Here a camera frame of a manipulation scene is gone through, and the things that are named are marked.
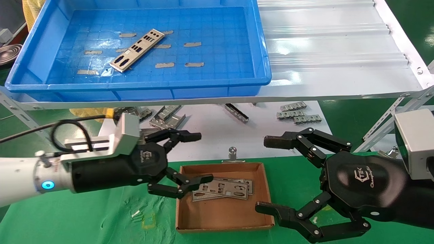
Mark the folded grey metal bracket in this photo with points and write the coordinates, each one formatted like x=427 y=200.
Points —
x=168 y=123

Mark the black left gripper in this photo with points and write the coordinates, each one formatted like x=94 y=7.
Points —
x=112 y=173

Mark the grey tape strip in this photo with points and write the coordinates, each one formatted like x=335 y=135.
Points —
x=164 y=65
x=93 y=52
x=120 y=50
x=162 y=46
x=194 y=64
x=192 y=44
x=168 y=33
x=87 y=72
x=127 y=35

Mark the green table cloth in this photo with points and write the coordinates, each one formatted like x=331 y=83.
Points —
x=84 y=220

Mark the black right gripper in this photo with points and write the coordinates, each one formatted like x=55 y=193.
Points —
x=366 y=183

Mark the large grey metal bracket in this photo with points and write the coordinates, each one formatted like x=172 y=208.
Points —
x=130 y=111

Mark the brown cardboard box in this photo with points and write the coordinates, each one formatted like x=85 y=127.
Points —
x=223 y=213

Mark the small grey metal bracket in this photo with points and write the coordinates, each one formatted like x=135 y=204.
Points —
x=145 y=112

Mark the small notched metal strip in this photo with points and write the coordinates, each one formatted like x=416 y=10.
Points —
x=307 y=119
x=290 y=115
x=293 y=106

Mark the round ribbed metal disc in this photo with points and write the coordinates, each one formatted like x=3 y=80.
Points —
x=10 y=55

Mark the yellow plastic bag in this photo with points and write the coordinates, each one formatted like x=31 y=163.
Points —
x=88 y=112

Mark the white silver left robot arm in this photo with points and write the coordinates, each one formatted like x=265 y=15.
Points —
x=17 y=176

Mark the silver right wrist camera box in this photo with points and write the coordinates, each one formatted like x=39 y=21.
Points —
x=417 y=142

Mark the yellow mesh cloth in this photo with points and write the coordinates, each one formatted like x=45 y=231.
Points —
x=32 y=10

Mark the blue plastic tray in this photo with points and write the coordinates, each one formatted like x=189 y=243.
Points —
x=220 y=67

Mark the faint yellow tape square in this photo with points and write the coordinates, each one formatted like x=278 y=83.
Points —
x=149 y=227

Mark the small white box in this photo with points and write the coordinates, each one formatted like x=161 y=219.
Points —
x=6 y=35

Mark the long narrow metal bracket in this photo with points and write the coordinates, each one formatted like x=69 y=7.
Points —
x=237 y=114

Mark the slotted grey metal bracket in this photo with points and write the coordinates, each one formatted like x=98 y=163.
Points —
x=169 y=111

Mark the white metal shelf rack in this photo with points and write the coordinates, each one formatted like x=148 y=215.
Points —
x=322 y=51

